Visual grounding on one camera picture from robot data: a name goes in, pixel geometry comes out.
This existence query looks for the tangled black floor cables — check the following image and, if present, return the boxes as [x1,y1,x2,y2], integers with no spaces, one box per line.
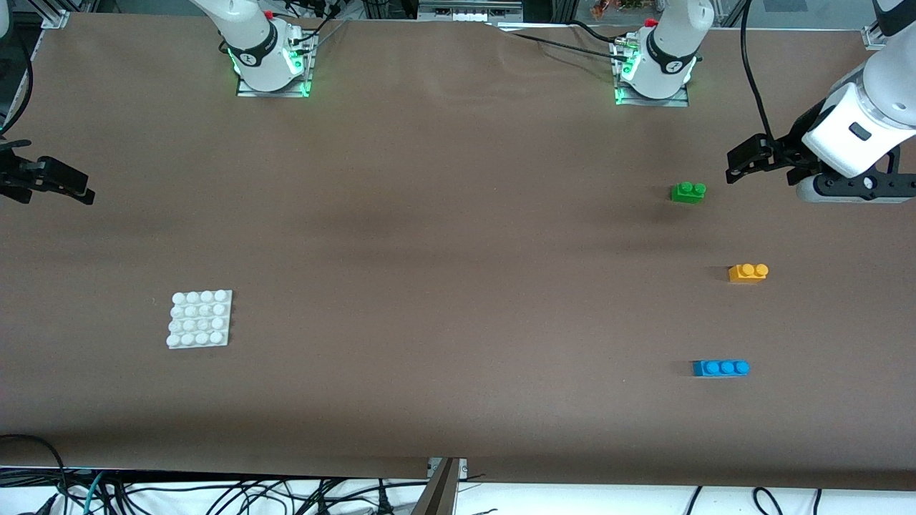
[107,476,430,515]

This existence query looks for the brown table cover sheet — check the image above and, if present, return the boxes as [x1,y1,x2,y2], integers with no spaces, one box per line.
[0,13,916,493]

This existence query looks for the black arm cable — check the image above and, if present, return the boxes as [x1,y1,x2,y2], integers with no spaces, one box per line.
[741,0,775,144]
[0,39,34,137]

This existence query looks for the orange background clutter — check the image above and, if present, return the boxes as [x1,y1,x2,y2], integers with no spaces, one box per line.
[590,0,645,19]

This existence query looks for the black cable on table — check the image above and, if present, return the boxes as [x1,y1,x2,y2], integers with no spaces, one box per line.
[494,29,627,58]

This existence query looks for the aluminium table leg profile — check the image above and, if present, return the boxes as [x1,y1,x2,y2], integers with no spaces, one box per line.
[411,458,467,515]

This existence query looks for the black looped floor cable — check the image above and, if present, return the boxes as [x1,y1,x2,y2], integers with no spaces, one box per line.
[0,434,69,515]

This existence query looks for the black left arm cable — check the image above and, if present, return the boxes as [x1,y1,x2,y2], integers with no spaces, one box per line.
[741,0,775,144]

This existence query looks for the teal floor cable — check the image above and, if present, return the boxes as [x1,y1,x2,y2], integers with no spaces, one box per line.
[80,471,108,515]

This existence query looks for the grey metal frame piece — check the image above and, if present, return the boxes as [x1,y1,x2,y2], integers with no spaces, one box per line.
[417,0,525,24]

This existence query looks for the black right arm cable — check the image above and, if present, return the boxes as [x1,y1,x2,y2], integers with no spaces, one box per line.
[0,39,34,137]

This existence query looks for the white studded base plate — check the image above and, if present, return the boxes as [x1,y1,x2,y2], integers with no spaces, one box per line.
[166,289,233,350]

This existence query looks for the blue three-stud block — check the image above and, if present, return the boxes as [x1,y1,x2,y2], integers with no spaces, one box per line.
[692,360,751,378]

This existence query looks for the aluminium frame profile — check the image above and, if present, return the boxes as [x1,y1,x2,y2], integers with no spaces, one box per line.
[862,0,916,51]
[29,0,97,29]

